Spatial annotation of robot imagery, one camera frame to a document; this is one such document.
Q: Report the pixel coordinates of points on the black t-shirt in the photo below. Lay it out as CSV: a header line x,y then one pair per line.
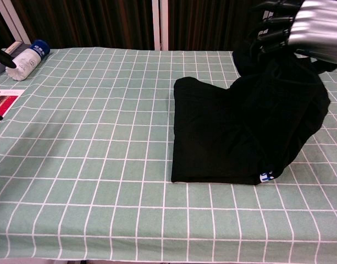
x,y
234,132

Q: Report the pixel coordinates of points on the green checked tablecloth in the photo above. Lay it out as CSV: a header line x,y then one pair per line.
x,y
102,165

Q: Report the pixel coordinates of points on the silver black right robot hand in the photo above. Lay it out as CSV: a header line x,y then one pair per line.
x,y
319,27

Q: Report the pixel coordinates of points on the printed photo card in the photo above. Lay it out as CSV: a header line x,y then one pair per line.
x,y
4,105

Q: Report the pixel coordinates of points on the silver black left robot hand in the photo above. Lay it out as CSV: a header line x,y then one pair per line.
x,y
4,60

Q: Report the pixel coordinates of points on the maroon cream long flat stick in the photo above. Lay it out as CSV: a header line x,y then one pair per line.
x,y
13,47

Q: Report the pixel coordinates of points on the white bottle blue cap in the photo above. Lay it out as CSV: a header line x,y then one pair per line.
x,y
26,61

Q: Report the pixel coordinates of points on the white frame post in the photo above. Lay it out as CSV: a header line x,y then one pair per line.
x,y
15,22
160,24

